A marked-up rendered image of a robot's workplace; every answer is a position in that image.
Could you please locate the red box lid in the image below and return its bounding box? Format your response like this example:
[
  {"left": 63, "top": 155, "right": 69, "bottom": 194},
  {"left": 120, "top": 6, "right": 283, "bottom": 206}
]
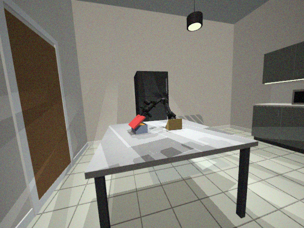
[{"left": 128, "top": 114, "right": 146, "bottom": 129}]

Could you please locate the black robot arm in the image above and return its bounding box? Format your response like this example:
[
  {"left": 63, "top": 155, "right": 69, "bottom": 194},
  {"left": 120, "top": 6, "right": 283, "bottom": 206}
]
[{"left": 144, "top": 97, "right": 176, "bottom": 120}]

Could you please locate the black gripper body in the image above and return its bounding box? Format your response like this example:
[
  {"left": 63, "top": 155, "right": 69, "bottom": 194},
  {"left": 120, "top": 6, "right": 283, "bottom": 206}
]
[{"left": 140, "top": 105, "right": 152, "bottom": 118}]

